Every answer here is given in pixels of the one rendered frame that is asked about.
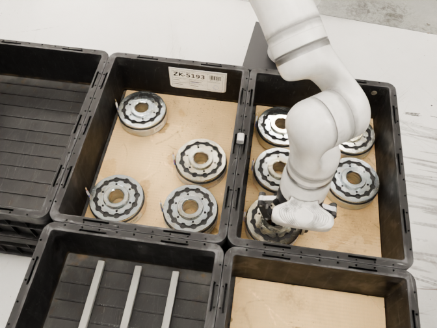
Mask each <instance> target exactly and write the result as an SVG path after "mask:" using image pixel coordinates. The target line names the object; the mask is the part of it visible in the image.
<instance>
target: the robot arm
mask: <svg viewBox="0 0 437 328"><path fill-rule="evenodd" d="M249 2H250V4H251V6H252V8H253V10H254V12H255V14H256V17H257V19H258V21H259V24H260V25H261V28H262V31H263V34H264V35H265V39H266V41H267V43H268V50H267V53H268V56H269V58H270V60H271V61H273V62H274V63H276V67H277V69H278V71H279V73H280V75H281V77H282V78H283V79H284V80H286V81H298V80H303V79H310V80H312V81H313V82H314V83H315V84H316V85H317V86H318V87H319V88H320V89H321V91H322V92H320V93H318V94H316V95H313V96H311V97H309V98H306V99H305V100H302V101H300V102H298V103H296V104H295V105H294V106H293V107H292V108H291V109H290V111H289V112H288V114H287V116H286V119H285V128H286V132H287V136H288V140H289V149H290V153H289V158H288V160H287V164H286V166H285V167H284V170H283V173H282V177H281V180H280V185H279V188H278V191H277V192H275V194H274V195H273V196H267V195H266V193H265V192H262V191H261V192H259V196H258V208H259V210H260V212H261V214H262V216H263V218H264V219H266V220H269V219H271V220H272V221H271V225H272V226H278V225H280V226H286V227H291V228H298V229H301V231H300V235H304V233H307V232H308V231H309V230H311V231H316V232H328V231H330V230H331V228H332V227H333V225H334V219H335V218H336V217H337V204H336V203H335V202H331V203H330V204H329V205H327V204H324V200H325V198H326V196H327V194H328V191H329V189H330V186H331V183H332V178H333V176H334V174H335V172H336V169H337V167H338V165H339V161H340V157H341V152H340V148H339V145H341V144H343V143H345V142H347V141H349V140H351V139H353V138H355V137H357V136H359V135H361V134H362V133H363V132H365V131H366V129H367V128H368V126H369V123H370V120H371V109H370V104H369V101H368V99H367V96H366V95H365V93H364V91H363V90H362V88H361V87H360V86H359V84H358V83H357V82H356V80H355V79H354V78H353V76H352V75H351V73H350V72H349V71H348V70H347V68H346V67H345V65H344V64H343V63H342V61H341V59H340V58H339V57H338V56H337V54H336V52H335V51H334V50H333V48H332V46H331V44H330V41H329V39H328V35H327V33H326V30H325V27H324V25H323V22H322V19H321V17H320V14H319V11H318V8H319V5H320V3H321V0H249ZM271 203H273V204H274V205H275V207H274V208H273V209H272V208H271Z"/></svg>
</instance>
